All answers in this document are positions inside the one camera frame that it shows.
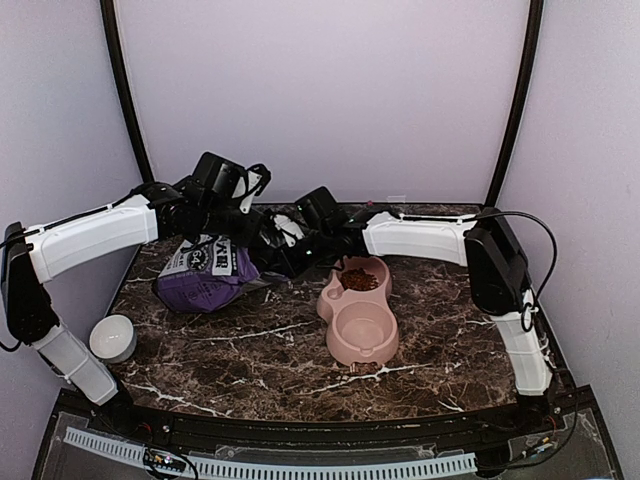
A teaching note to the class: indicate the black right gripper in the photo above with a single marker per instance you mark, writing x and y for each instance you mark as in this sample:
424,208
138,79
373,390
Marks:
288,268

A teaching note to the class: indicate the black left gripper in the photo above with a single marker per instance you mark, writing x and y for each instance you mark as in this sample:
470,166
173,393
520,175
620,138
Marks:
247,236

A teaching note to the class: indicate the purple pet food bag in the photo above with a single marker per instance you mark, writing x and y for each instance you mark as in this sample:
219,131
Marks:
206,276

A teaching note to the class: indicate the pink double pet bowl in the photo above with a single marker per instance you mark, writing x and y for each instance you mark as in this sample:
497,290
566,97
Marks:
361,328

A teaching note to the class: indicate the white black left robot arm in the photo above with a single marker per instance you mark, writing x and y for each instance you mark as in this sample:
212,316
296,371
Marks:
215,199

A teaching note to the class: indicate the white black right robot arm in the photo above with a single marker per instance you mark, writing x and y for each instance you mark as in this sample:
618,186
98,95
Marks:
483,243

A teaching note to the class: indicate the brown kibble in bowl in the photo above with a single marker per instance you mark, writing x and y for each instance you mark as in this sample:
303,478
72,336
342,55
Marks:
358,280

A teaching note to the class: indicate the white grey round bowl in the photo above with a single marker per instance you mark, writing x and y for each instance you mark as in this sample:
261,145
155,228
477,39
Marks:
113,339

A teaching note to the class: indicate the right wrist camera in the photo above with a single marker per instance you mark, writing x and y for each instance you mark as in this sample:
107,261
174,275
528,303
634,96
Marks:
279,230

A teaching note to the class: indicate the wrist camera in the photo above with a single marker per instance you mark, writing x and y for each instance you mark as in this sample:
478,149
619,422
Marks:
279,230
251,184

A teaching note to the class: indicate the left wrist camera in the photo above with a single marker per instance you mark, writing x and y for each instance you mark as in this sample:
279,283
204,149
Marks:
251,184

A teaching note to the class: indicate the grey slotted cable duct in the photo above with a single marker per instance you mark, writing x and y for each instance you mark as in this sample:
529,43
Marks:
247,463

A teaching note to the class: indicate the black front frame rail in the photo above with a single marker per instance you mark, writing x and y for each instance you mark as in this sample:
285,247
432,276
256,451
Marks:
468,431

